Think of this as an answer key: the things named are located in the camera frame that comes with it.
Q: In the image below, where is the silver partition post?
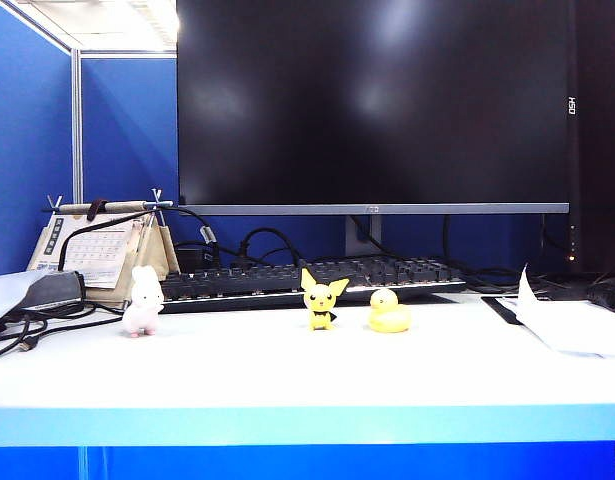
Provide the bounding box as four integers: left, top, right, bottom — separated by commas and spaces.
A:
70, 48, 84, 204

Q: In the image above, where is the grey monitor stand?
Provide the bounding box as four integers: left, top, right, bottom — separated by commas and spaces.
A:
344, 214, 383, 259

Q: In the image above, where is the yellow rubber duck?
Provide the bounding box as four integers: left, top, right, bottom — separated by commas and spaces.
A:
368, 288, 413, 335

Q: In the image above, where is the large black monitor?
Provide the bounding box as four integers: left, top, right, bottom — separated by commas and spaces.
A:
175, 0, 572, 216

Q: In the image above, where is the yellow Pichu figure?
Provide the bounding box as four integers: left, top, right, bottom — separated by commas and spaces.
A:
300, 267, 350, 332

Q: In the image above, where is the white folder sheet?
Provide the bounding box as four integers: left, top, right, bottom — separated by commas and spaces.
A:
0, 271, 48, 331

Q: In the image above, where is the grey black power brick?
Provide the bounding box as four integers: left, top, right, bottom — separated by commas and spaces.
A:
21, 270, 88, 312

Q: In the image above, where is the black mechanical keyboard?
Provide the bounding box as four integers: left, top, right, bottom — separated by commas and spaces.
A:
156, 255, 468, 315

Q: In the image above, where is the white paper sheet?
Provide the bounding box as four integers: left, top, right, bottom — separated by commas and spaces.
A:
496, 263, 615, 360

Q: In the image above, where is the black monitor cable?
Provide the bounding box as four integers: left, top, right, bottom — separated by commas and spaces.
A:
440, 214, 538, 294

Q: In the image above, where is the small black adapter box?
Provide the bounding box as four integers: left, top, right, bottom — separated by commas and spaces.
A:
175, 241, 218, 275

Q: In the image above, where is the looped black cable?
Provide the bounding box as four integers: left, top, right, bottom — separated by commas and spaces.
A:
239, 227, 303, 269

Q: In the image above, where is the black HSD monitor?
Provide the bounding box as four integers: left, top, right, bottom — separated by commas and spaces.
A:
566, 0, 615, 276

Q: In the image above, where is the beige canvas desk calendar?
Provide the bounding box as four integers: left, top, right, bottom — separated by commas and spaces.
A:
26, 188, 182, 310

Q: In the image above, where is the white rabbit plush doll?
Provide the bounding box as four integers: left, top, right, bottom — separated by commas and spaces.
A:
122, 264, 165, 339

